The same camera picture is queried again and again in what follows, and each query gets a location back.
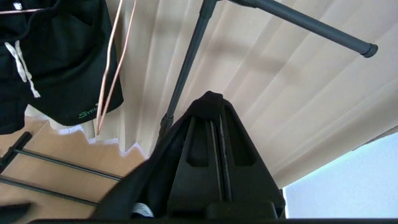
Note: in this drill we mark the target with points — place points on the black clothes rack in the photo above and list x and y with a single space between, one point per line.
311 25

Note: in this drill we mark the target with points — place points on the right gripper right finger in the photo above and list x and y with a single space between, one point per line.
248 183

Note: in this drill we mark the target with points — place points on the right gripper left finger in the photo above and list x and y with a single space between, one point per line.
199 180

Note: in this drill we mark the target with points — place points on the black garment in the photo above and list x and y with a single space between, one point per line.
149 186

